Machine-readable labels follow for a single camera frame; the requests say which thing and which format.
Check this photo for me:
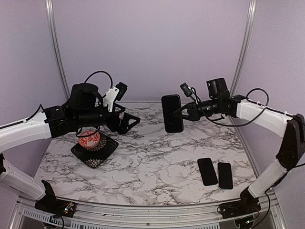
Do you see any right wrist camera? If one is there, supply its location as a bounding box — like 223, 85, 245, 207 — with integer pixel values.
180, 83, 197, 102

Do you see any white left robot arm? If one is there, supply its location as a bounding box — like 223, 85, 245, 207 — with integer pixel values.
0, 83, 140, 153

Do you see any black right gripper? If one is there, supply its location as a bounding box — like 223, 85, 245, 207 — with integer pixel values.
175, 98, 221, 121

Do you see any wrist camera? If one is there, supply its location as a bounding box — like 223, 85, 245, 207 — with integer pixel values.
103, 82, 128, 112
180, 83, 197, 102

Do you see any front aluminium rail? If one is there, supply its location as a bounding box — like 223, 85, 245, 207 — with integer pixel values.
9, 188, 286, 229

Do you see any rightmost black smartphone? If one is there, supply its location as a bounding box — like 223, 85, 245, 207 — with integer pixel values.
217, 162, 234, 190

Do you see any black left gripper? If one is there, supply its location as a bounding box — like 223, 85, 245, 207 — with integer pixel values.
76, 102, 141, 135

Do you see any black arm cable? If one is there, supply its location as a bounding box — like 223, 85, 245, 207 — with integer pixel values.
23, 70, 112, 125
190, 87, 271, 127

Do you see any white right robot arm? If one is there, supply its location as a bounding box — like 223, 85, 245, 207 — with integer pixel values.
173, 95, 305, 214

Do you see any black phone case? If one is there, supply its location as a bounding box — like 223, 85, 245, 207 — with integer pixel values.
161, 94, 183, 133

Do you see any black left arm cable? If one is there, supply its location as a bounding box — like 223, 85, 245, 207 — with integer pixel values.
23, 70, 112, 125

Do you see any black smartphone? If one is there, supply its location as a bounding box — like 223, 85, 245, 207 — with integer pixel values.
217, 162, 234, 190
197, 158, 218, 186

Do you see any aluminium frame post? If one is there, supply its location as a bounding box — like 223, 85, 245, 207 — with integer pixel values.
230, 0, 257, 95
45, 0, 70, 99

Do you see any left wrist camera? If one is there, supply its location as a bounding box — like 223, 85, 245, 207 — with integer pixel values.
103, 82, 128, 112

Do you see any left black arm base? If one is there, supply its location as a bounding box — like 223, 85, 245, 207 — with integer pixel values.
34, 180, 76, 218

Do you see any red white patterned bowl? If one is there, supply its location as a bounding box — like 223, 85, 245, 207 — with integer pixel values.
78, 130, 100, 149

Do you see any black square patterned plate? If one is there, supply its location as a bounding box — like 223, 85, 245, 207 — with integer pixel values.
71, 131, 119, 168

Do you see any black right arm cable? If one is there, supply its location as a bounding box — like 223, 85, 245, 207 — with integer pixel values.
190, 87, 271, 127

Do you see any left aluminium frame post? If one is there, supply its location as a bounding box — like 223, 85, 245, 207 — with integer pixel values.
45, 0, 70, 99

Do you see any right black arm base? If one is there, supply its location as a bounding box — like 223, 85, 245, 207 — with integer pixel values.
217, 188, 261, 219

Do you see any right aluminium frame post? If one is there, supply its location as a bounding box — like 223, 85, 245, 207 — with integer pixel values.
230, 0, 257, 95

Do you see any middle black smartphone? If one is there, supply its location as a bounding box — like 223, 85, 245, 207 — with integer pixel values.
197, 158, 218, 186

